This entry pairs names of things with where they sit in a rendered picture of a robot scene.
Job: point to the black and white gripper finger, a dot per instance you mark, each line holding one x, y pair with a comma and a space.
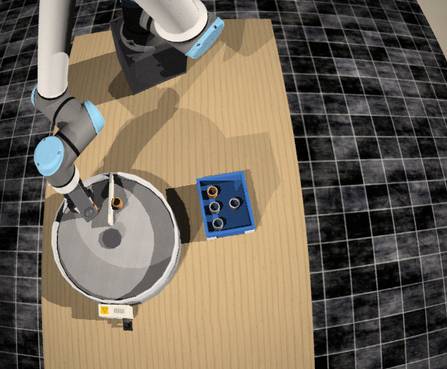
91, 195
75, 210

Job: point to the blue crate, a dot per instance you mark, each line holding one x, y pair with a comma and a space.
231, 185

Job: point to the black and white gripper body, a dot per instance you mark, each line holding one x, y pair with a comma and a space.
69, 201

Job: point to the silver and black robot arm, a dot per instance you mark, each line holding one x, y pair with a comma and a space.
188, 28

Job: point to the grey metal bushing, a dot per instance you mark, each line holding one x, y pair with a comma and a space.
214, 204
218, 220
234, 200

